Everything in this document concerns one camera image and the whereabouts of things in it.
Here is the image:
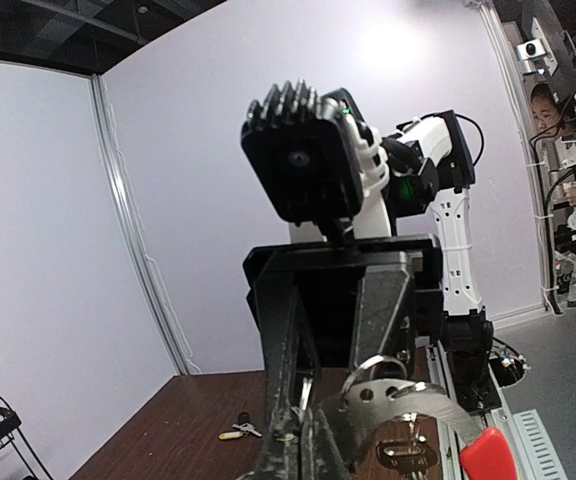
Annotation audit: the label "grey slotted front rail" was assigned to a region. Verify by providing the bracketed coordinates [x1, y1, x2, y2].
[426, 345, 568, 480]

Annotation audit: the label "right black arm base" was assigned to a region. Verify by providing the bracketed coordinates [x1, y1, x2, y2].
[441, 309, 529, 414]

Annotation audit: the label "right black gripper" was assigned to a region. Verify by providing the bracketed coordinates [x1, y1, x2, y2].
[243, 234, 443, 435]

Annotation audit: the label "aluminium frame post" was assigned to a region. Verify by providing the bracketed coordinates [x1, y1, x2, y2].
[463, 1, 564, 316]
[90, 75, 202, 375]

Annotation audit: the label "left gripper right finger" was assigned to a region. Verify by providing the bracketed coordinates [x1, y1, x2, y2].
[307, 394, 392, 479]

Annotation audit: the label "yellow tagged keys on table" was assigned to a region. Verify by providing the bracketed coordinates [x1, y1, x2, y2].
[218, 412, 262, 441]

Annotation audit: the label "left aluminium frame post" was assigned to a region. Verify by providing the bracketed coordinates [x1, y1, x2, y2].
[90, 75, 202, 375]

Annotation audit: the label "overhead grey camera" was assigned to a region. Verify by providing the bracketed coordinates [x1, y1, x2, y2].
[515, 38, 558, 76]

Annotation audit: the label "large keyring with red grip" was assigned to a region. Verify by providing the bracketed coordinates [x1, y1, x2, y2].
[340, 355, 518, 479]

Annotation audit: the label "person with glasses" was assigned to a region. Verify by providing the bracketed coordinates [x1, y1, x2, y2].
[530, 83, 576, 230]

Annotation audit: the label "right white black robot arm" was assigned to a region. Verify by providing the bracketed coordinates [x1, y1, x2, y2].
[241, 106, 501, 427]

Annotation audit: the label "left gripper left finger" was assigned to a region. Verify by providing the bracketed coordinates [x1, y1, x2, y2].
[251, 394, 317, 480]

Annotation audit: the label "right aluminium frame post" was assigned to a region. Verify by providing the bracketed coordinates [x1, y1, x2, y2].
[463, 1, 564, 316]

